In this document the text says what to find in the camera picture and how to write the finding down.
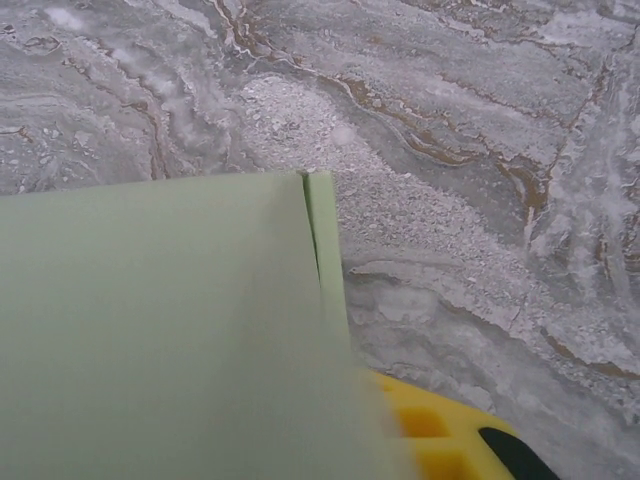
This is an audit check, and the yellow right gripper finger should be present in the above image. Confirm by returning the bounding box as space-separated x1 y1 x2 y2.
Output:
367 369 561 480

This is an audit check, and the light green paper box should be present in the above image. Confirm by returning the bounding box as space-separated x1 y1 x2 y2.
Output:
0 169 401 480

